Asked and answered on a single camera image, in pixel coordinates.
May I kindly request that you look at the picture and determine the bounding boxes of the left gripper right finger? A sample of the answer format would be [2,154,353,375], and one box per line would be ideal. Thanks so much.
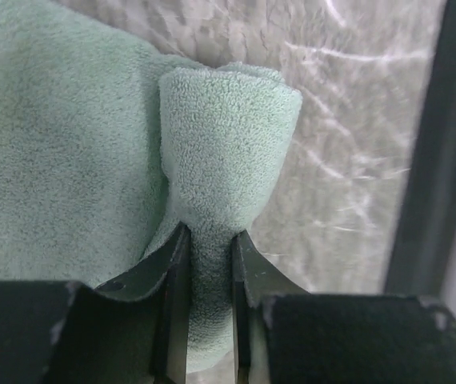
[230,232,456,383]

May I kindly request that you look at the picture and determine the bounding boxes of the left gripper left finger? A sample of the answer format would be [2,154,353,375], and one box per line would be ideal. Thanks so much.
[0,225,191,383]

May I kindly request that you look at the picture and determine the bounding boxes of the green towel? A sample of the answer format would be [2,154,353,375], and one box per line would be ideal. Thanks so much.
[0,1,302,372]

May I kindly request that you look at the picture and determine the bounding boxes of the aluminium frame rail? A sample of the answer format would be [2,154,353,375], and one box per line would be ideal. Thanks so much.
[383,1,456,296]

